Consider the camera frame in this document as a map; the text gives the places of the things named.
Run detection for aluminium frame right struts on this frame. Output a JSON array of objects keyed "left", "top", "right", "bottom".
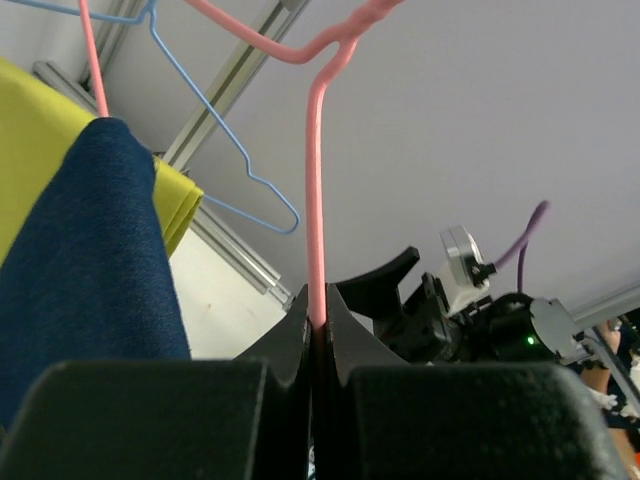
[{"left": 29, "top": 0, "right": 311, "bottom": 306}]

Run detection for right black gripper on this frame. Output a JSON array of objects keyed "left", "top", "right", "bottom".
[{"left": 336, "top": 246, "right": 535, "bottom": 364}]

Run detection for olive yellow trousers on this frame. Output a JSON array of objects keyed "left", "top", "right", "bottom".
[{"left": 1, "top": 58, "right": 204, "bottom": 258}]

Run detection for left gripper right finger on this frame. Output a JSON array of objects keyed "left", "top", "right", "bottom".
[{"left": 325, "top": 286, "right": 625, "bottom": 479}]

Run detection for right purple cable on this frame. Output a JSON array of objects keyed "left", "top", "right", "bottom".
[{"left": 491, "top": 199, "right": 552, "bottom": 293}]

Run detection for navy blue trousers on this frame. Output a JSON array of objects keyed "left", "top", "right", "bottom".
[{"left": 1, "top": 118, "right": 190, "bottom": 427}]

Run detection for pink hanger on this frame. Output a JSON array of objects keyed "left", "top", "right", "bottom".
[{"left": 77, "top": 0, "right": 406, "bottom": 480}]

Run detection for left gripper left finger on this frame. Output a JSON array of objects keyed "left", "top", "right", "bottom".
[{"left": 1, "top": 292, "right": 311, "bottom": 479}]

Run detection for rightmost light blue hanger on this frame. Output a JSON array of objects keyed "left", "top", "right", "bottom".
[{"left": 13, "top": 1, "right": 301, "bottom": 235}]

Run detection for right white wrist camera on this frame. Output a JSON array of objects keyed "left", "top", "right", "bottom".
[{"left": 436, "top": 226, "right": 490, "bottom": 317}]

